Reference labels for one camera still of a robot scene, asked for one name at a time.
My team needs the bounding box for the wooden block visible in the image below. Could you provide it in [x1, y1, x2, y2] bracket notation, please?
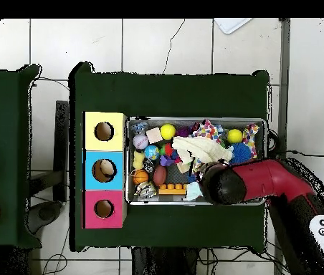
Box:
[145, 127, 163, 144]

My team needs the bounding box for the white baseball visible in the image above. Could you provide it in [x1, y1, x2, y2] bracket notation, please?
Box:
[132, 133, 150, 151]

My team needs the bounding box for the white tray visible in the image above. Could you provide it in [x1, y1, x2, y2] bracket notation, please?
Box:
[213, 18, 253, 35]

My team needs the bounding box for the brown football toy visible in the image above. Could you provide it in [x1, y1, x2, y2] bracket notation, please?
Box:
[152, 165, 168, 187]

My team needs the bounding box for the yellow ball with seam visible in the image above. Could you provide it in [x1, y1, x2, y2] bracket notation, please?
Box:
[160, 122, 176, 140]

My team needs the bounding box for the yellow duck plush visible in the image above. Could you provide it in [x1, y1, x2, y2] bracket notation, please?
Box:
[132, 150, 146, 170]

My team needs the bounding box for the wooden box with three holes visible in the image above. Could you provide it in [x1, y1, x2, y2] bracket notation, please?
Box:
[81, 110, 128, 229]

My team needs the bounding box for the dark green table cloth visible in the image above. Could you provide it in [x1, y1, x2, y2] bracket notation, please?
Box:
[68, 61, 270, 253]
[0, 64, 42, 247]

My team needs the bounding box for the mint green knitted cloth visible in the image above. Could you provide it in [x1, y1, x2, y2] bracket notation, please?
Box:
[185, 181, 204, 201]

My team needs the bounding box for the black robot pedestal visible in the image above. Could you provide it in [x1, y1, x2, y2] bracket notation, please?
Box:
[133, 247, 200, 275]

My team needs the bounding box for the orange basketball toy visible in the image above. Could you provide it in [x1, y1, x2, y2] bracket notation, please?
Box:
[132, 168, 150, 185]

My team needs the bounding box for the blue spiky rubber ball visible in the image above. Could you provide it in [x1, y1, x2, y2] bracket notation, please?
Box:
[230, 142, 252, 165]

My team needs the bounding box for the cream knitted cloth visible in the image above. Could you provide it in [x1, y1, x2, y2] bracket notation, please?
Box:
[171, 135, 234, 165]

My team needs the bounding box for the black stand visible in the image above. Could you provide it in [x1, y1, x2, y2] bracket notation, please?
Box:
[53, 100, 70, 203]

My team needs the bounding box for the silver mesh bin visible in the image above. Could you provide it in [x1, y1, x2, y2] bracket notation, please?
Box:
[125, 115, 267, 206]

